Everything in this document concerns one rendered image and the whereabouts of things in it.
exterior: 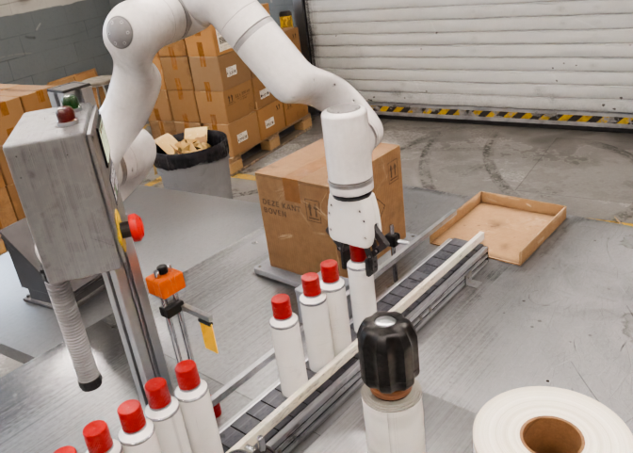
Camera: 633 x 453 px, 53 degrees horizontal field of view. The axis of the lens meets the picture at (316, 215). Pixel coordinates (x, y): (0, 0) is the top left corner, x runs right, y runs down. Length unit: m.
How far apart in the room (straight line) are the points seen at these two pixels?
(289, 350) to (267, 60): 0.51
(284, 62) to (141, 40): 0.27
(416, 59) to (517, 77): 0.85
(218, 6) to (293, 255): 0.71
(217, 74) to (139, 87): 3.37
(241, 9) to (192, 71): 3.68
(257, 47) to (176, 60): 3.79
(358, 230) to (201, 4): 0.50
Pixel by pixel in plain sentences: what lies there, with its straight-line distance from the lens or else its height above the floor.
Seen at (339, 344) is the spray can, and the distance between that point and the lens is 1.27.
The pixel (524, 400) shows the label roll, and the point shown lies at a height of 1.02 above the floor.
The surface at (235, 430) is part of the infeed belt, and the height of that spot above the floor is 0.88.
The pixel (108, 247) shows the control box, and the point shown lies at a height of 1.32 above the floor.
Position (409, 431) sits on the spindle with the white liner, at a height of 1.02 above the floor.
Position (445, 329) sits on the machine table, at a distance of 1.44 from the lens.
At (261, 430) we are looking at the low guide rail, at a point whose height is 0.91.
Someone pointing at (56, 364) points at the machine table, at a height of 0.83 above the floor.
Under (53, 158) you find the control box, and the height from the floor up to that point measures 1.45.
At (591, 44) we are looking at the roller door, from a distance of 5.10.
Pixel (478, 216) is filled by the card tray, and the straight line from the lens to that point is 1.92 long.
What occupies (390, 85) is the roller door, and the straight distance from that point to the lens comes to 5.69.
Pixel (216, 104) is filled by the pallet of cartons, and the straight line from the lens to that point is 4.80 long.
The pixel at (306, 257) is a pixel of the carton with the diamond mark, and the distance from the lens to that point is 1.60.
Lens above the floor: 1.67
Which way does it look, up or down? 25 degrees down
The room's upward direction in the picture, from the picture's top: 8 degrees counter-clockwise
